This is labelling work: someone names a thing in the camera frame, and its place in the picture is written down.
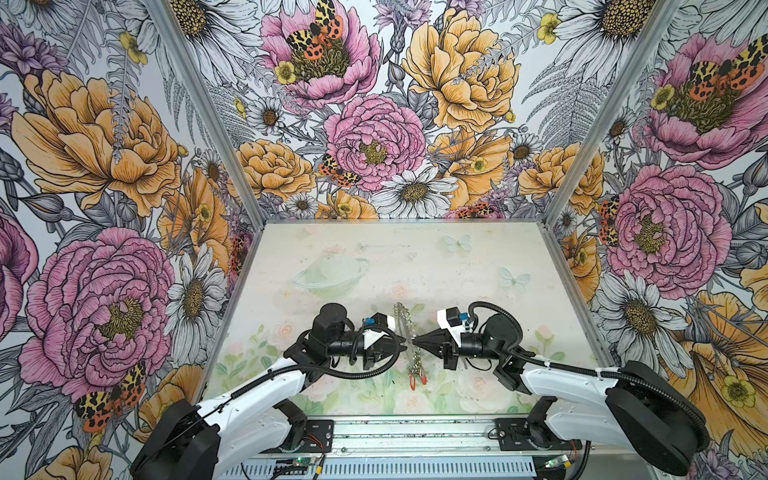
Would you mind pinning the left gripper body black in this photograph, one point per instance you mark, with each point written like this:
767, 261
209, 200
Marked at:
352, 343

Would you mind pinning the white vented cable duct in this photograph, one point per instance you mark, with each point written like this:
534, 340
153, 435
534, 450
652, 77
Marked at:
306, 466

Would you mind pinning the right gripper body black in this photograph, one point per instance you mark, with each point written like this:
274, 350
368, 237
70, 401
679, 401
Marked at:
474, 347

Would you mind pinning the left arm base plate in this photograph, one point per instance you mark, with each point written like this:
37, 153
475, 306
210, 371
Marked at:
317, 437

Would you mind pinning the red key tag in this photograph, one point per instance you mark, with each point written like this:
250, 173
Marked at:
416, 379

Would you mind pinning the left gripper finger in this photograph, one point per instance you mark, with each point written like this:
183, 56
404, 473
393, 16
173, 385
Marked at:
391, 340
387, 354

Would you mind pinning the metal key organizer plate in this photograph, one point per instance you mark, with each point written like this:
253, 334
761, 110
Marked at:
405, 328

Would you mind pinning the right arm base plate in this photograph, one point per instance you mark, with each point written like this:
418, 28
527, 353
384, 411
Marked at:
519, 434

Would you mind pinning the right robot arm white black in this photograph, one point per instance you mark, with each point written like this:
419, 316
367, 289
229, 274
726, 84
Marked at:
631, 406

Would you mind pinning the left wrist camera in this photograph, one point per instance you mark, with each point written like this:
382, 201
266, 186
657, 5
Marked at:
378, 325

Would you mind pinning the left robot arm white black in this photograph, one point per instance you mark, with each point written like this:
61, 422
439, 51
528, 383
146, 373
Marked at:
204, 440

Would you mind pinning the aluminium front rail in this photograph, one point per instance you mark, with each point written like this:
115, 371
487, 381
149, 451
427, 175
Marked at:
423, 436

